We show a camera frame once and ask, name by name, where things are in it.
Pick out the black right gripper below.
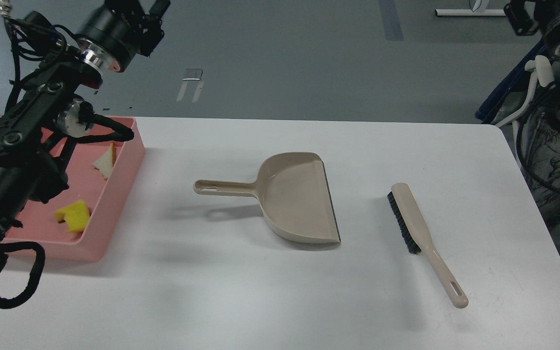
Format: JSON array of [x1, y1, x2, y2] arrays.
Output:
[[504, 0, 560, 55]]

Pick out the silver floor socket plate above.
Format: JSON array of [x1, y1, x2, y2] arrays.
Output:
[[182, 68, 204, 81]]

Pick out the pink plastic bin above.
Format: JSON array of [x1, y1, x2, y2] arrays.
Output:
[[3, 117, 146, 262]]

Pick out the white desk foot bar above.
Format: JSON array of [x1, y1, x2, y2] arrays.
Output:
[[434, 0, 505, 17]]

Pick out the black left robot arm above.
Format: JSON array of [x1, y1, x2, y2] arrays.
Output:
[[0, 0, 171, 309]]

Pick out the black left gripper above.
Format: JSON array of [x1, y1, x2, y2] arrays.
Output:
[[76, 0, 171, 72]]

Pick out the beige plastic dustpan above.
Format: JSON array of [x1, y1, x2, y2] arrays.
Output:
[[193, 152, 341, 245]]

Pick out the beige brush black bristles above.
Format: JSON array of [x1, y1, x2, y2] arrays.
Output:
[[387, 182, 469, 309]]

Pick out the yellow sponge piece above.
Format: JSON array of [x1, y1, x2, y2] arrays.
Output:
[[54, 200, 90, 233]]

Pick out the bread slice piece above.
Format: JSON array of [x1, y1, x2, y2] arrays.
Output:
[[92, 142, 116, 181]]

